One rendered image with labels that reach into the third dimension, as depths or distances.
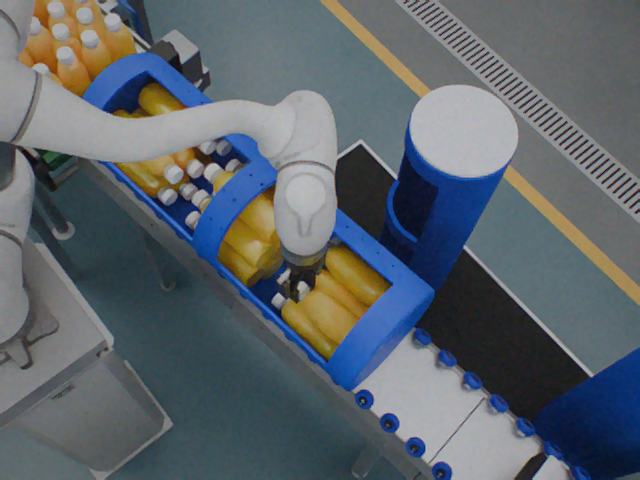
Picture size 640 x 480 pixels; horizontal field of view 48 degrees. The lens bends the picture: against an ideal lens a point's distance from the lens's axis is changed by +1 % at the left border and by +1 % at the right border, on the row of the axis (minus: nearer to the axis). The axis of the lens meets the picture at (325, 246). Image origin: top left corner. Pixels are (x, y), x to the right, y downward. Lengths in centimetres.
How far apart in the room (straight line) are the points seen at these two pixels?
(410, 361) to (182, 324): 122
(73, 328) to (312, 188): 69
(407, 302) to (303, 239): 33
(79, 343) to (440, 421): 81
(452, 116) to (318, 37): 157
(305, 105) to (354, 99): 192
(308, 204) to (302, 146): 13
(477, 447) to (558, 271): 139
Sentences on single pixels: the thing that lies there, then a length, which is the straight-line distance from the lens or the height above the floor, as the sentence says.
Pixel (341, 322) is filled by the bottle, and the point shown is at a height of 115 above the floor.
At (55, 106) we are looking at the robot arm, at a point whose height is 178.
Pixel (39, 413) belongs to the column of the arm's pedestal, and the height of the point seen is 86.
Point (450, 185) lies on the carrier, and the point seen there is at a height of 98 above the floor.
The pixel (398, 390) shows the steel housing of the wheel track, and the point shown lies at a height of 93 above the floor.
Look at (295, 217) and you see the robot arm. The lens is 113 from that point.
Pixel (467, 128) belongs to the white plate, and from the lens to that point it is 188.
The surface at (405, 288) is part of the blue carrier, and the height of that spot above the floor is 122.
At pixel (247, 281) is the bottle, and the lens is 159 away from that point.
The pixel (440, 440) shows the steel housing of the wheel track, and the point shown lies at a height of 93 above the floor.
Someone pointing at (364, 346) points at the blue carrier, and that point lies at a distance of 140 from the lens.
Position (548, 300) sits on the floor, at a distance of 289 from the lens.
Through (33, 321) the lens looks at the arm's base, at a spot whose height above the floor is 111.
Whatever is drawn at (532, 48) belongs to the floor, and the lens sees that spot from 352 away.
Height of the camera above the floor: 255
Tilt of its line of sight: 65 degrees down
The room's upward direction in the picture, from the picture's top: 7 degrees clockwise
